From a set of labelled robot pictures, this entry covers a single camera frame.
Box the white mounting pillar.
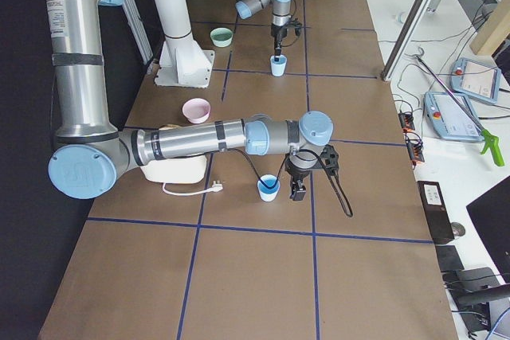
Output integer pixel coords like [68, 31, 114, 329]
[155, 0, 215, 88]

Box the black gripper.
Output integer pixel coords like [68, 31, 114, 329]
[271, 24, 288, 56]
[285, 160, 318, 201]

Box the black laptop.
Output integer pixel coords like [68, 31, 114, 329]
[467, 182, 509, 282]

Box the orange connector block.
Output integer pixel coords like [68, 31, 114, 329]
[398, 111, 425, 167]

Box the white paper cup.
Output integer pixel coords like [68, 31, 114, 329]
[395, 12, 408, 25]

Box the teach pendant tablet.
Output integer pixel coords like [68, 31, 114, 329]
[450, 57, 502, 105]
[424, 92, 484, 142]

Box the aluminium frame post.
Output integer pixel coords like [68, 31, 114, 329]
[381, 0, 441, 81]

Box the far teach pendant tablet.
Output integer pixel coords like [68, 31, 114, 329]
[450, 57, 502, 105]

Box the near teach pendant tablet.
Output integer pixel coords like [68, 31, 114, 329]
[424, 92, 484, 142]

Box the metal reacher grabber tool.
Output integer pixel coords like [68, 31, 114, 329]
[412, 46, 505, 166]

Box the black box with label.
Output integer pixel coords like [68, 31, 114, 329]
[417, 181, 454, 244]

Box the pink bowl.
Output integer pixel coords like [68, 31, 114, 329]
[182, 98, 211, 124]

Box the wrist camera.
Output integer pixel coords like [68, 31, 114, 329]
[320, 144, 339, 176]

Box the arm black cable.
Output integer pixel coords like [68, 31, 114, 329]
[233, 147, 355, 218]
[287, 0, 304, 49]

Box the green bowl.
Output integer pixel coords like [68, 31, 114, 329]
[210, 27, 233, 48]

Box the white toaster plug cable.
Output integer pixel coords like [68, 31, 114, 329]
[161, 179, 225, 197]

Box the light blue plastic cup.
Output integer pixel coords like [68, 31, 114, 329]
[270, 54, 287, 77]

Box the cream toaster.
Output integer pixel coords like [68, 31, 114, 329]
[140, 155, 207, 184]

